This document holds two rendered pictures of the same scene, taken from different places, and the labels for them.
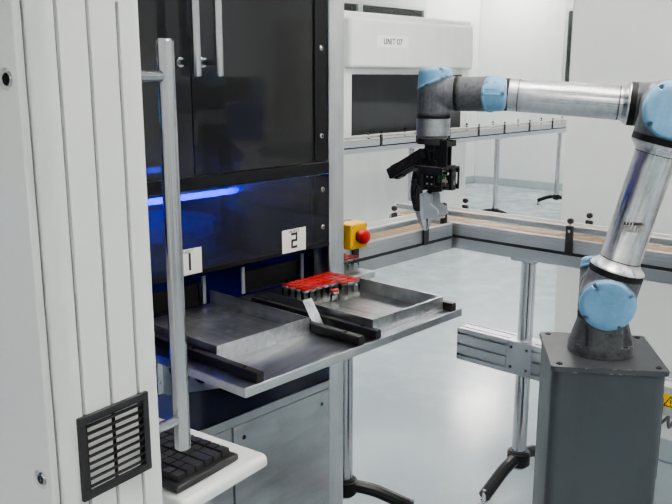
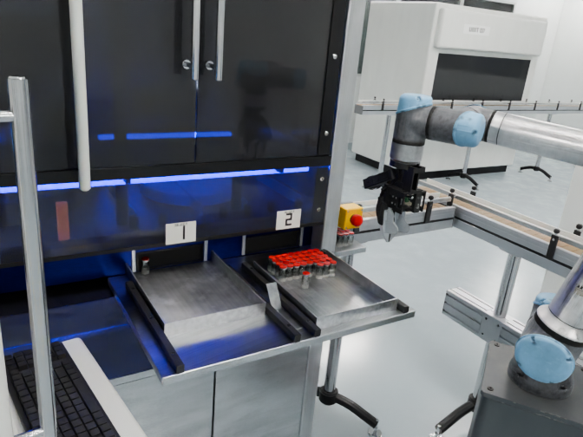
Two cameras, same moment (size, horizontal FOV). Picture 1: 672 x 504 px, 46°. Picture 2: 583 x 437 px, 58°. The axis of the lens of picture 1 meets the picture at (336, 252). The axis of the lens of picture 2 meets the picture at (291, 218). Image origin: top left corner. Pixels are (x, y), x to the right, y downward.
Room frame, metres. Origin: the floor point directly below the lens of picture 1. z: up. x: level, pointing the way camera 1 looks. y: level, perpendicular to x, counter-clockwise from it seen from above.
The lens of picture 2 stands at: (0.57, -0.28, 1.57)
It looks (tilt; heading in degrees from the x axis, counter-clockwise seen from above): 20 degrees down; 15
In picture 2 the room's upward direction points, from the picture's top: 5 degrees clockwise
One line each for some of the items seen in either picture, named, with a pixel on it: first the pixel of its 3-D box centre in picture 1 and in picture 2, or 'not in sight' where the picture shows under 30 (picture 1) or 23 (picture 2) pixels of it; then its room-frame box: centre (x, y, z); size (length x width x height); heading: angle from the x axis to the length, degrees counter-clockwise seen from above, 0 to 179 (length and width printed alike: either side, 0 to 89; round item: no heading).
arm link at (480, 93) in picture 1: (481, 93); (457, 126); (1.79, -0.32, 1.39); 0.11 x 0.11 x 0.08; 73
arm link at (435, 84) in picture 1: (435, 92); (413, 119); (1.81, -0.22, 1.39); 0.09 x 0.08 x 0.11; 73
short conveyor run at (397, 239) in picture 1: (376, 238); (382, 213); (2.52, -0.13, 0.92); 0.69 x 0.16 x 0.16; 138
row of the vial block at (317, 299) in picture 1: (327, 291); (305, 269); (1.93, 0.02, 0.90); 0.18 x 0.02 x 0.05; 137
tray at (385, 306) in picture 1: (354, 300); (322, 284); (1.87, -0.04, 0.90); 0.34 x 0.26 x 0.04; 47
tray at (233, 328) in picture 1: (213, 322); (192, 287); (1.70, 0.27, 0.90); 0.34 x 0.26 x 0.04; 48
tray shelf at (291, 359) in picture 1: (290, 323); (259, 296); (1.78, 0.10, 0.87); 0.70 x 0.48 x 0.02; 138
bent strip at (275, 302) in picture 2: (329, 317); (284, 305); (1.69, 0.01, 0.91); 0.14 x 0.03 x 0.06; 48
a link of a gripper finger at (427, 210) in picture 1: (428, 212); (390, 227); (1.79, -0.21, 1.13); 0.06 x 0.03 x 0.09; 48
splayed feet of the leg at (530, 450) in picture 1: (518, 468); (474, 410); (2.61, -0.65, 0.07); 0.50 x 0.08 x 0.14; 138
